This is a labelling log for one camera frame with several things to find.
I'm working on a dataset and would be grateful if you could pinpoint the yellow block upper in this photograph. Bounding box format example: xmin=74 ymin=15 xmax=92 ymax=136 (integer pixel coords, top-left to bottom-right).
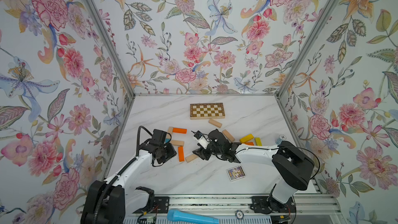
xmin=239 ymin=134 xmax=254 ymax=143

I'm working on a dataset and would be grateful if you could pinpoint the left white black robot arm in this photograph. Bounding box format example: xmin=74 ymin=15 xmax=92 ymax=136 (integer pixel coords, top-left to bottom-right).
xmin=80 ymin=129 xmax=177 ymax=224

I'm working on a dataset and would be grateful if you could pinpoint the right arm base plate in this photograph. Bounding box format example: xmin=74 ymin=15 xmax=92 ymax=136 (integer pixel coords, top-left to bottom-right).
xmin=250 ymin=196 xmax=296 ymax=215

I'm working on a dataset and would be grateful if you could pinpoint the small blue white cup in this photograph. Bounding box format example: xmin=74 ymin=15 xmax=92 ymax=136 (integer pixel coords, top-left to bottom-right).
xmin=277 ymin=134 xmax=287 ymax=143

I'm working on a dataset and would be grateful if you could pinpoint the blue microphone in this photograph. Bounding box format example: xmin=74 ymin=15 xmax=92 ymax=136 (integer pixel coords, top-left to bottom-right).
xmin=167 ymin=209 xmax=220 ymax=224

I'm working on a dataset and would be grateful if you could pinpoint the aluminium front rail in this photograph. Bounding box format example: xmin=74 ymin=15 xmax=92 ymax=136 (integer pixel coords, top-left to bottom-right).
xmin=153 ymin=194 xmax=341 ymax=216

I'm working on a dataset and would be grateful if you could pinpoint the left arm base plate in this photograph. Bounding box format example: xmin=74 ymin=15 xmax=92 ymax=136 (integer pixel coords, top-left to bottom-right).
xmin=133 ymin=197 xmax=170 ymax=214

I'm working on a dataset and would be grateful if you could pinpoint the wooden chessboard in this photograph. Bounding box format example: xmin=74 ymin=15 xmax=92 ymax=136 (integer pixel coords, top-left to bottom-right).
xmin=190 ymin=103 xmax=226 ymax=120

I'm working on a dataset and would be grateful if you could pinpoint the playing card box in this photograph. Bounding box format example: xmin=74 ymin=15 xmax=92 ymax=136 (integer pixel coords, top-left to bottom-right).
xmin=227 ymin=166 xmax=246 ymax=181

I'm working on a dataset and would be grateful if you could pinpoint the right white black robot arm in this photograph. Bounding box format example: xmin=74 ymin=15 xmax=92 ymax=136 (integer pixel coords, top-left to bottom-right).
xmin=193 ymin=129 xmax=315 ymax=214

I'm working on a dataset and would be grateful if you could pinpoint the orange block front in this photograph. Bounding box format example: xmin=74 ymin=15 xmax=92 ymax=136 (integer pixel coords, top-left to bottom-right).
xmin=178 ymin=146 xmax=185 ymax=162

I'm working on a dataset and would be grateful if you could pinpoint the yellow-green block right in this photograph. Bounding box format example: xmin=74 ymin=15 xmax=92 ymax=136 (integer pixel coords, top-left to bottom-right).
xmin=255 ymin=138 xmax=262 ymax=146

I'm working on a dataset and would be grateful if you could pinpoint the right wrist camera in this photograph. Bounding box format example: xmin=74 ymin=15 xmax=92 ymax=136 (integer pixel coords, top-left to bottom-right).
xmin=193 ymin=131 xmax=210 ymax=149

